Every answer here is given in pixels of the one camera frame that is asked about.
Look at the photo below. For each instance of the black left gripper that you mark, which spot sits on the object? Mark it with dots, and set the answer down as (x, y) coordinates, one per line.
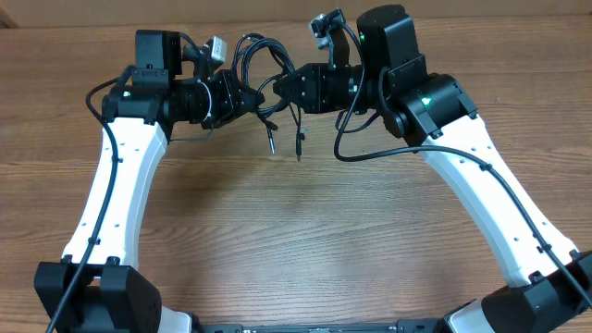
(227, 98)

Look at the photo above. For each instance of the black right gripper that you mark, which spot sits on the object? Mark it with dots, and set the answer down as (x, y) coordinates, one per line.
(319, 88)

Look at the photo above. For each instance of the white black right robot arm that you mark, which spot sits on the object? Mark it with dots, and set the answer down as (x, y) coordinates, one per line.
(377, 66)

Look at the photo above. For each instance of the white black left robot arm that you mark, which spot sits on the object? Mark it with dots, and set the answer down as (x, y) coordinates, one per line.
(96, 286)

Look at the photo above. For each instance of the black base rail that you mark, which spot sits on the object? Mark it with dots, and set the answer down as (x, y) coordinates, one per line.
(324, 327)

